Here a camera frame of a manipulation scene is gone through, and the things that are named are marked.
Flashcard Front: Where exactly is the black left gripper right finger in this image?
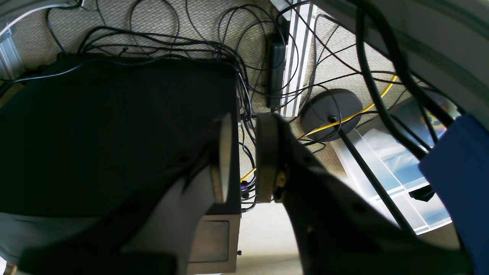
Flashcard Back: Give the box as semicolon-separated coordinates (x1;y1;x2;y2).
256;113;473;275

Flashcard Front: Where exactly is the round black stand base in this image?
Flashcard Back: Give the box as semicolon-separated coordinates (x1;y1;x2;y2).
299;89;363;142

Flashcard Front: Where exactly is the clear plastic storage bin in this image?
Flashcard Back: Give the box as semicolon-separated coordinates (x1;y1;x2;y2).
331;118;451;235

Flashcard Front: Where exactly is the aluminium frame rail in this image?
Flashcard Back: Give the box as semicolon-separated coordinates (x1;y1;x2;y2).
279;0;317;117

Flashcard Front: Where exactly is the yellow cable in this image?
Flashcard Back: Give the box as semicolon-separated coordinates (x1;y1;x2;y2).
240;75;398;182

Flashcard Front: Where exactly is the blue cloth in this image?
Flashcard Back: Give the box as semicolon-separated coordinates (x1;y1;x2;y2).
419;114;489;275

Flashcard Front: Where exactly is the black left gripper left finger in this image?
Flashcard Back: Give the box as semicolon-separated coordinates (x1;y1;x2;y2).
19;113;233;275

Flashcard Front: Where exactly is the black power adapter brick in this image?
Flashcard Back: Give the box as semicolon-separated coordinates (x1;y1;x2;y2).
266;34;286;109

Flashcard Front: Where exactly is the black stand pole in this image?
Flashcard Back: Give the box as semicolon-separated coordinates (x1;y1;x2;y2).
331;122;416;235

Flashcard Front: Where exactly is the black computer case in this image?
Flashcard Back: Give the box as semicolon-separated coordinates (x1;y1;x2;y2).
1;55;241;272

